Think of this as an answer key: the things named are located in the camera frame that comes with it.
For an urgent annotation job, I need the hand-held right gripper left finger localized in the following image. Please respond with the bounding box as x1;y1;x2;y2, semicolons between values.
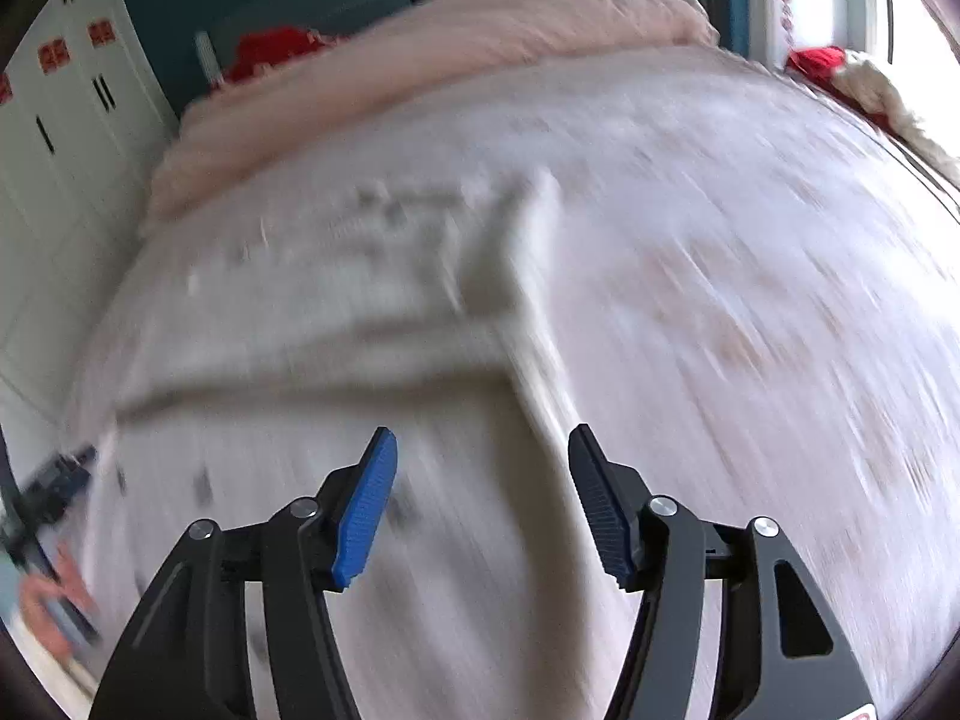
88;426;398;720

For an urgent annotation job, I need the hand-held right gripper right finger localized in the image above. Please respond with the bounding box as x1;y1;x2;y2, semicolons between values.
568;424;875;720

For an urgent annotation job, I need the cream small garment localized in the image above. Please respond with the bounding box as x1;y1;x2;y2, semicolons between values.
112;169;575;428

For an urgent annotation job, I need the person's left hand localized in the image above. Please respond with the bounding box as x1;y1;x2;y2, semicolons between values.
16;546;100;655

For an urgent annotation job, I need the white wardrobe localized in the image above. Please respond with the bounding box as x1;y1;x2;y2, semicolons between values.
0;0;181;410

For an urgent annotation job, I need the pink fluffy blanket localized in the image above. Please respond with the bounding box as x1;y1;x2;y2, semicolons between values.
145;0;721;230

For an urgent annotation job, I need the red cloth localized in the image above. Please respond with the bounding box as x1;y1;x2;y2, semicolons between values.
223;26;347;85

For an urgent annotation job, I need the red cushion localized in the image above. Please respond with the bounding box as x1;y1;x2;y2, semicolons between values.
784;45;850;85

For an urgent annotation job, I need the white fluffy plush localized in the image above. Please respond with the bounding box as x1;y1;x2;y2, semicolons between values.
825;58;947;160

